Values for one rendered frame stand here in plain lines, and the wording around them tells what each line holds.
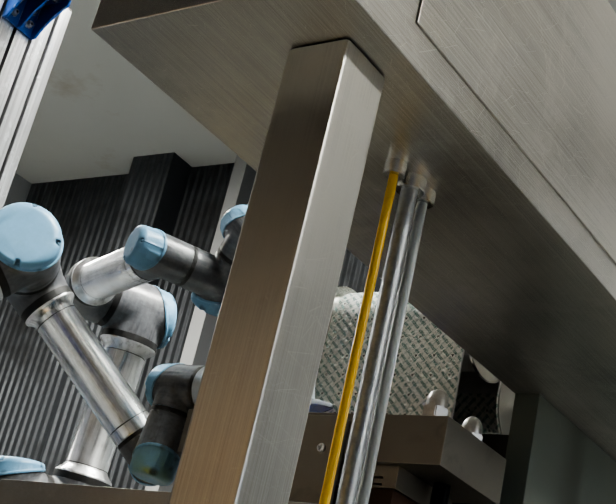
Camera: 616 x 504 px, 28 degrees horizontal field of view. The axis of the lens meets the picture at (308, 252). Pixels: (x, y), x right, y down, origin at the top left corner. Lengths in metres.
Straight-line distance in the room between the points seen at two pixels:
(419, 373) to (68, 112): 5.25
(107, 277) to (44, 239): 0.31
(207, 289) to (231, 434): 1.30
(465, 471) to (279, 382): 0.65
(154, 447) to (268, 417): 1.09
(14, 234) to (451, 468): 0.85
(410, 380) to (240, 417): 0.90
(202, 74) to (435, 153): 0.22
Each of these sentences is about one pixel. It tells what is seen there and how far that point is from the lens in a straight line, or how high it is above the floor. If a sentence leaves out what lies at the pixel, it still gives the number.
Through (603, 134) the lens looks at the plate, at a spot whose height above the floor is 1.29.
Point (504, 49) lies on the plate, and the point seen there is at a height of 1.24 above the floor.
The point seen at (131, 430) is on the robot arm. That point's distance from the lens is 2.08.
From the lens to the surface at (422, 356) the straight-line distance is 1.76.
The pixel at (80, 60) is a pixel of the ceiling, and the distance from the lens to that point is 6.32.
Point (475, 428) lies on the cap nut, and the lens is 1.59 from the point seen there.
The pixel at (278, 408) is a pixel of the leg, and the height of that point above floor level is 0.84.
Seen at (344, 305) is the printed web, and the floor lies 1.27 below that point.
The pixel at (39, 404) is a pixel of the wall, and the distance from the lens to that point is 6.97.
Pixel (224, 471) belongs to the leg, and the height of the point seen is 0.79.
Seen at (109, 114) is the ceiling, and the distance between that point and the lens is 6.73.
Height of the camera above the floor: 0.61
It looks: 23 degrees up
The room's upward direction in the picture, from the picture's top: 14 degrees clockwise
